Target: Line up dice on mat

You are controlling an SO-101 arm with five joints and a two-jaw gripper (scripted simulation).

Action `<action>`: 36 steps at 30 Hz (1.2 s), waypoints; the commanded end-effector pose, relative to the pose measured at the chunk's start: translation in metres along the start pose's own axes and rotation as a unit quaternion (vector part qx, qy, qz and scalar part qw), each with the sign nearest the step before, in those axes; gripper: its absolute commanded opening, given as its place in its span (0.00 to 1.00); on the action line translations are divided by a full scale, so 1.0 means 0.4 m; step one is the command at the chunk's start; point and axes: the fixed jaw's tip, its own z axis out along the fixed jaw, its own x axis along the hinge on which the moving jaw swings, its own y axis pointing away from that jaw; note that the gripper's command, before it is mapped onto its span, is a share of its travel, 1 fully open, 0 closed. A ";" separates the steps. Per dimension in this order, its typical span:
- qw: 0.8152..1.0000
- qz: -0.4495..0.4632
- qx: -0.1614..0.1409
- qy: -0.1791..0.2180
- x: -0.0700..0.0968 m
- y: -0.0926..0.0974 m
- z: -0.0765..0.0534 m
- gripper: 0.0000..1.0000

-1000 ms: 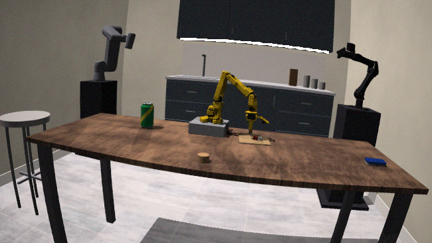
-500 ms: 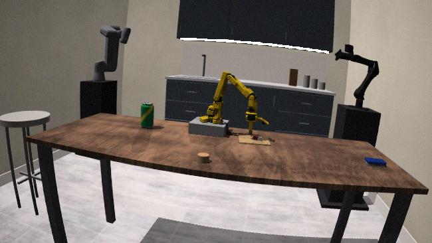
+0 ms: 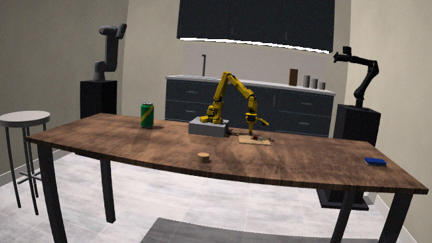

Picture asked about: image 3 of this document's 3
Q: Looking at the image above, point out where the green soda can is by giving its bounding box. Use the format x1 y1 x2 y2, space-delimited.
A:
141 102 154 129

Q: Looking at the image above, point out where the tan short cylinder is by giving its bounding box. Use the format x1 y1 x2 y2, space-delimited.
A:
197 153 209 163

